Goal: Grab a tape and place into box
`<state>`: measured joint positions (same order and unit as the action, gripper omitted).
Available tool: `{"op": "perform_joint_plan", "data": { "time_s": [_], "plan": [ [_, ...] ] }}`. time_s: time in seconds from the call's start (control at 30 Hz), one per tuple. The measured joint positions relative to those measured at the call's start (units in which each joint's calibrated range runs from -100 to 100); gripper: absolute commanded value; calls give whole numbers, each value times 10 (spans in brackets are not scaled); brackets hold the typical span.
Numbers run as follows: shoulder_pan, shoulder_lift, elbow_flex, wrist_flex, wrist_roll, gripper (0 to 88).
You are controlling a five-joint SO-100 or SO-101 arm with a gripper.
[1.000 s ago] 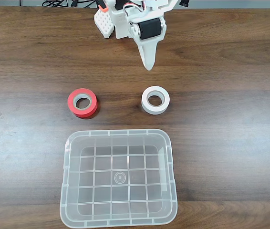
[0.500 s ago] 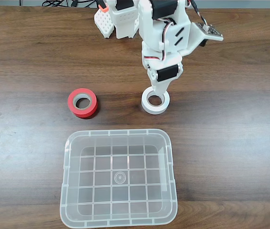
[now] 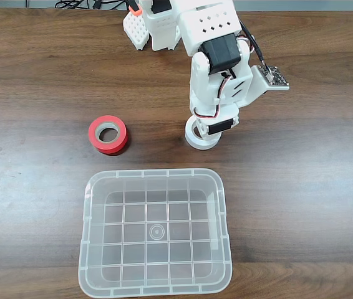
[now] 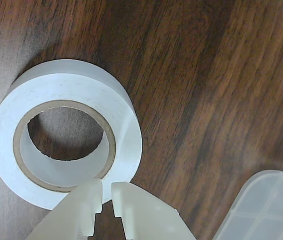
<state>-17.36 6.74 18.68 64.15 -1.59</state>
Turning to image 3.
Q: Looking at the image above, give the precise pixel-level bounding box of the red tape roll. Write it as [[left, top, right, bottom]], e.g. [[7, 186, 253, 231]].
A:
[[88, 115, 130, 156]]

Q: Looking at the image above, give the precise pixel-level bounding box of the clear plastic box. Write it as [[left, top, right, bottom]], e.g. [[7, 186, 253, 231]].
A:
[[77, 168, 233, 297]]

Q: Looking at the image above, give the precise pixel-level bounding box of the camera on white bracket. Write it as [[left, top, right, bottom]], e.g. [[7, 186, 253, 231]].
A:
[[250, 64, 291, 107]]

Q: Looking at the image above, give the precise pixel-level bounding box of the black coiled cable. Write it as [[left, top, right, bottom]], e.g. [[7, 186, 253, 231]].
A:
[[54, 0, 89, 10]]

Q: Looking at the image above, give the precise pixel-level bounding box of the black camera cable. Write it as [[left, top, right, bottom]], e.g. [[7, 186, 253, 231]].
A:
[[238, 19, 271, 72]]

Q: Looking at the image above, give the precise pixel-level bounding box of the white tape roll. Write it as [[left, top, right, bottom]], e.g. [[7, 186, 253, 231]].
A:
[[184, 114, 223, 151]]

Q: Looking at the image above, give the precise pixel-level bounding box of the black cable with plug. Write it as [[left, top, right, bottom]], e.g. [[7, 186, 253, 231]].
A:
[[91, 0, 128, 10]]

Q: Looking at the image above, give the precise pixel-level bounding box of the red white black servo wire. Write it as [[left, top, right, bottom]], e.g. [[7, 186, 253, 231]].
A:
[[193, 70, 238, 121]]

